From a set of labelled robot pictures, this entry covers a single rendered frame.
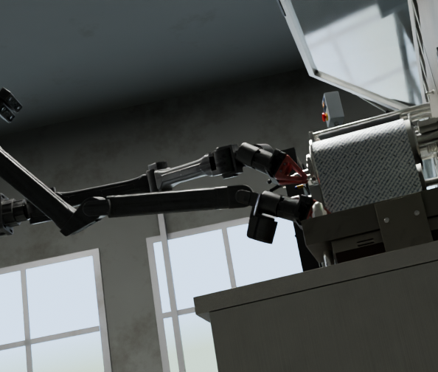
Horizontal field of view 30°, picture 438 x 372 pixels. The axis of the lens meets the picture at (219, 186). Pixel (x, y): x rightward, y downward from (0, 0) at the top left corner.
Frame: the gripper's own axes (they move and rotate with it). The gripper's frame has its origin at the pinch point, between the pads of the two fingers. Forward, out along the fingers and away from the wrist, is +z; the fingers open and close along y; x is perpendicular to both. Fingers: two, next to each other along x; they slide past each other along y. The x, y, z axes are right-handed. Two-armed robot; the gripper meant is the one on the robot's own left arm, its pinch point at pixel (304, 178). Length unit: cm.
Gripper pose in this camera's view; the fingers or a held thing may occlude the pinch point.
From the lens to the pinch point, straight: 213.6
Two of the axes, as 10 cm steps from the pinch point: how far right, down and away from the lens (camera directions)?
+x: 4.8, -8.5, 2.0
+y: -2.9, -3.7, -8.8
